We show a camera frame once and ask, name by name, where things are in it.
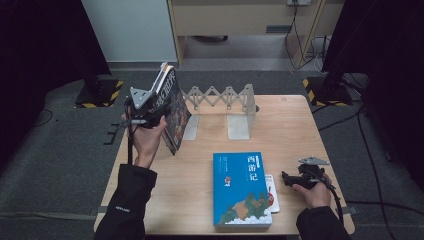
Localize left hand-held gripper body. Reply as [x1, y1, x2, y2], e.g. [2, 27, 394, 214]
[126, 86, 158, 130]

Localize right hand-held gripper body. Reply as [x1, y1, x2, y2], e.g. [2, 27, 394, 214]
[297, 156, 331, 190]

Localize dark illustrated magazine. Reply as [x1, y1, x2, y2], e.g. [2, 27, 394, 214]
[148, 66, 193, 157]

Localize blue book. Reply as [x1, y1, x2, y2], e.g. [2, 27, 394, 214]
[212, 151, 274, 229]

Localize expandable metal bookend rack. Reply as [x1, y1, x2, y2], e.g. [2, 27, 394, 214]
[181, 83, 258, 141]

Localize person's right hand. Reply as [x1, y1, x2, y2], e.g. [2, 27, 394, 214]
[292, 174, 334, 210]

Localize person's left hand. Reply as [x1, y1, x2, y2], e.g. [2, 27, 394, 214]
[121, 113, 169, 170]

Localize white caterpillar picture book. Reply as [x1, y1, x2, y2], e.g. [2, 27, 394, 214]
[264, 173, 281, 214]

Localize black yellow-striped stand base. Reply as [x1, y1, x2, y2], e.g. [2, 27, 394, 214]
[73, 74, 124, 109]
[302, 71, 354, 108]

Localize black floor tape mark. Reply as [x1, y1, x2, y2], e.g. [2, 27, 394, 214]
[103, 123, 125, 146]

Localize short grey tape strip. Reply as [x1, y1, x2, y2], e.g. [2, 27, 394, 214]
[341, 205, 360, 216]

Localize white cabinet panel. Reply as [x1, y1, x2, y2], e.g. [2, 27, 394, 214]
[81, 0, 178, 64]

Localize black curtain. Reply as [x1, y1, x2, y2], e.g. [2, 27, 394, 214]
[321, 0, 424, 183]
[0, 0, 113, 174]

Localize light wooden desk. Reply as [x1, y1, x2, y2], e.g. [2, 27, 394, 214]
[166, 0, 345, 68]

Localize long grey tape strip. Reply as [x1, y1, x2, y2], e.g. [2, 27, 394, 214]
[0, 205, 109, 222]

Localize right hand-held gripper cable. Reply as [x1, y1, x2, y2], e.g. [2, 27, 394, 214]
[311, 169, 345, 222]

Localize hand-held gripper cable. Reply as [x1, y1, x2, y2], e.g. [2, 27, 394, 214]
[311, 169, 345, 222]
[123, 99, 136, 166]

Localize left hand-held gripper cable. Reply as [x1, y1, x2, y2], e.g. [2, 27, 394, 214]
[123, 99, 136, 166]

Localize thin black floor cable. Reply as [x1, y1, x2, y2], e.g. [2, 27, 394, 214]
[34, 108, 54, 128]

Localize white cables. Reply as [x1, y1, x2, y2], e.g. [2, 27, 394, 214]
[309, 35, 332, 73]

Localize black hanging cable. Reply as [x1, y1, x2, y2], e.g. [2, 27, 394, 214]
[284, 4, 323, 71]

